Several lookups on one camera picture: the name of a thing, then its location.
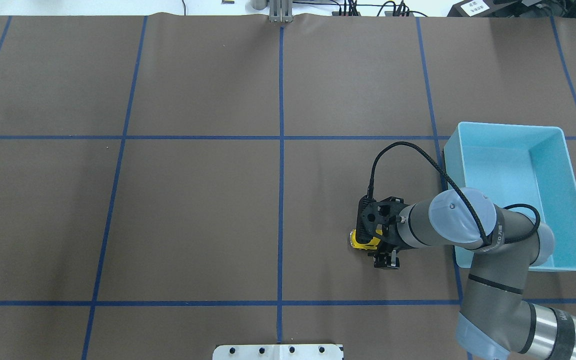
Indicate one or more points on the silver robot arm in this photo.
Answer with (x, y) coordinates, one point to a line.
(494, 319)

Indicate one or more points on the light blue plastic bin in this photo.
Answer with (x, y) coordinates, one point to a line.
(524, 164)

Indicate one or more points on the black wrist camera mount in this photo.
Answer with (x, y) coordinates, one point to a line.
(379, 220)

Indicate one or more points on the small electronics board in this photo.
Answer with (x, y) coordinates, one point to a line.
(388, 8)

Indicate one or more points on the aluminium frame post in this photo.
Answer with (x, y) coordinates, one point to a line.
(280, 11)

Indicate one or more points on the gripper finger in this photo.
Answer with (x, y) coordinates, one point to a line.
(386, 260)

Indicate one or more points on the white mounting plate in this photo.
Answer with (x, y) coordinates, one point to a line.
(326, 351)

